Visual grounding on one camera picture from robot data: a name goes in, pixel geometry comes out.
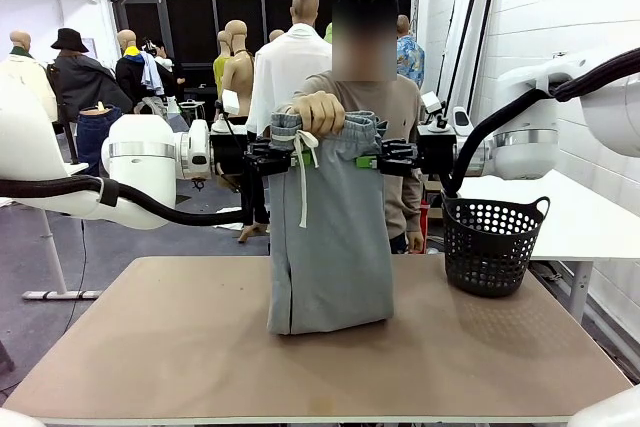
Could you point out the white pedestal table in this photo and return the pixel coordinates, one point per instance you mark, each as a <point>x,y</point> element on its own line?
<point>52,257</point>

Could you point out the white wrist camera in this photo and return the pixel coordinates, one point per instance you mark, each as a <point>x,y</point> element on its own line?
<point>431,102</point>
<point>231,102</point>

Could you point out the person's right hand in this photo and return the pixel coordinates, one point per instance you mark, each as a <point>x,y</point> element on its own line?
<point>320,114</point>

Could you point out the bare tan mannequin head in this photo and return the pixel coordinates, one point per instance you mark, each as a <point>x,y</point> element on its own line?
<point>276,36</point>

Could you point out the mannequin in white shirt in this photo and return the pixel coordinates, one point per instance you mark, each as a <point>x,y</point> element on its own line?
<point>285,67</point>

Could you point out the black framed white panel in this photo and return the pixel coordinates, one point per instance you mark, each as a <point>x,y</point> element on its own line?
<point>482,37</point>
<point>460,47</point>

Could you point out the person's left hand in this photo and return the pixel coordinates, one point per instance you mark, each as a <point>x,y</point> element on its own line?
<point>416,242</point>

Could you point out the mannequin in yellow-green top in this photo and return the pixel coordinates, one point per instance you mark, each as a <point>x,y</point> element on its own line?
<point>220,69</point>

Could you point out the tan mannequin in black trousers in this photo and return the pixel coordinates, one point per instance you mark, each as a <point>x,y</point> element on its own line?
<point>240,77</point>

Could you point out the person in beige sweater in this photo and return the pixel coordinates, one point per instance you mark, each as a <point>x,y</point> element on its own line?
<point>385,97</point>

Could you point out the black perforated plastic basket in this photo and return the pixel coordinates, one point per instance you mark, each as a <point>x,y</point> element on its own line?
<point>490,247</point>

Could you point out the background person in black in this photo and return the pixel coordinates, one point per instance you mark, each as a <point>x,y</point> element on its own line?
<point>167,67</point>

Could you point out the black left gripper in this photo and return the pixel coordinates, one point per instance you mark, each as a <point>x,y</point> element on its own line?
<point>230,154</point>

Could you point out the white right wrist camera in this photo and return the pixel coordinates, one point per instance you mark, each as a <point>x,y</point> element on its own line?
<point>431,102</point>

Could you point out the mannequin with black hat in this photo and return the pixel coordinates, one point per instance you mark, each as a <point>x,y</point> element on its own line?
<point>82,79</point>

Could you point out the white rectangular table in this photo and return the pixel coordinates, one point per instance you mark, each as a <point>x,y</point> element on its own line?
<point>575,227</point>

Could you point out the person's left forearm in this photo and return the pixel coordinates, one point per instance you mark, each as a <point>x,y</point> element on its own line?
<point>405,207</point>

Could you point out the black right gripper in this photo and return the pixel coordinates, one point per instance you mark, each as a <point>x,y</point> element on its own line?
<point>437,152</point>

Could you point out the grey training pants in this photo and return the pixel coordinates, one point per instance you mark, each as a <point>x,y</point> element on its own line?
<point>335,247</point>

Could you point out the white metal stool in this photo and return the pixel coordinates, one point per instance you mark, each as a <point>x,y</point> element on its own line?
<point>192,107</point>

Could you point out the red object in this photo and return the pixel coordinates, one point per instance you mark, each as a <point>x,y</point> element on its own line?
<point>425,222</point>

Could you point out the mannequin in cream jacket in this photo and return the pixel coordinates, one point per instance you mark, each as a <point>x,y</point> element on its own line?
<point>25,77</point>

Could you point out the crumpled white cloth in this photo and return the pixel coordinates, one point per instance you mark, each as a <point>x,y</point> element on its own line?
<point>229,219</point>

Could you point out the half mannequin in blue jeans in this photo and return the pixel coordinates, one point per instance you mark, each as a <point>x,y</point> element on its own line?
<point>92,142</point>

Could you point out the mannequin with yellow scarf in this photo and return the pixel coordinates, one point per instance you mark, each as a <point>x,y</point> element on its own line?
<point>140,77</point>

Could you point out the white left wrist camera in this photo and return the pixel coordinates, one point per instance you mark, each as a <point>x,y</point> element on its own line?
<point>231,102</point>

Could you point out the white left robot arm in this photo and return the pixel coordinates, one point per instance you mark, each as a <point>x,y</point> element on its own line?
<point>140,167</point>

